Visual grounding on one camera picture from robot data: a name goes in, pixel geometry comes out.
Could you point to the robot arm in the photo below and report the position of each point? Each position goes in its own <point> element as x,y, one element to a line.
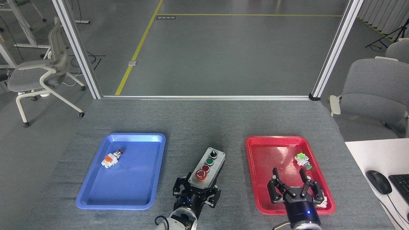
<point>180,220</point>
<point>303,227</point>

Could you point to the grey control box with buttons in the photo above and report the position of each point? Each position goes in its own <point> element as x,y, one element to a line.
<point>214,166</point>

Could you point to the black keyboard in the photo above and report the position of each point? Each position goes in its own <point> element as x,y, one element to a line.
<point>401,187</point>

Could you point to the blue plastic tray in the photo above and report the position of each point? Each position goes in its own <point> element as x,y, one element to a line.
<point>137,172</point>

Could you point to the silver floor socket plate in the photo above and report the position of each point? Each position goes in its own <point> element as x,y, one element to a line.
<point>133,63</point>

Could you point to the small white crumpled object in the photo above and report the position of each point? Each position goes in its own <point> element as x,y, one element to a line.
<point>324,202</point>

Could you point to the white desk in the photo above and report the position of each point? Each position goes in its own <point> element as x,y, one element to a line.
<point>367,153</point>

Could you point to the red plastic tray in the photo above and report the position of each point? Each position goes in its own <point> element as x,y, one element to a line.
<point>265,166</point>

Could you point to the silver aluminium post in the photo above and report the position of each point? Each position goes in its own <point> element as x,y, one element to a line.
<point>76,48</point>
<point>337,48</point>

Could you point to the silver aluminium rail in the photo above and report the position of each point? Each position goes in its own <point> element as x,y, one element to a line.
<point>204,97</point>

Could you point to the white framed office chair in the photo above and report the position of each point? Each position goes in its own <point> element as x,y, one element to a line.
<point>28,75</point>

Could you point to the red push button switch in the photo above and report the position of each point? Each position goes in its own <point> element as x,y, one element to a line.
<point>110,159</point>

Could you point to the green push button switch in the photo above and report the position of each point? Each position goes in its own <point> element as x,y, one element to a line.
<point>302,158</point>

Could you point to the grey chair backrest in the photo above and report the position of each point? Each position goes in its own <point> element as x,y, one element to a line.
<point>399,51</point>

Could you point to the black tripod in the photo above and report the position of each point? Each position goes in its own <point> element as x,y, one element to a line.
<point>396,33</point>

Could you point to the white curtain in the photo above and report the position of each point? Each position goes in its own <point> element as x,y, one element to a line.
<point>383,16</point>

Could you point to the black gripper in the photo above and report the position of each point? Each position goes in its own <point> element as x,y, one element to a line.
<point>302,211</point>
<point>193,203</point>

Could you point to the white desk frame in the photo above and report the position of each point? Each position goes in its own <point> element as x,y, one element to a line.
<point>25,28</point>

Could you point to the black computer mouse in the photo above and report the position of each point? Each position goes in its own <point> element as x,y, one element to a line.
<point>378,182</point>

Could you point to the large grey upholstered chair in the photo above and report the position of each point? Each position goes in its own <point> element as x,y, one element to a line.
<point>374,86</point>

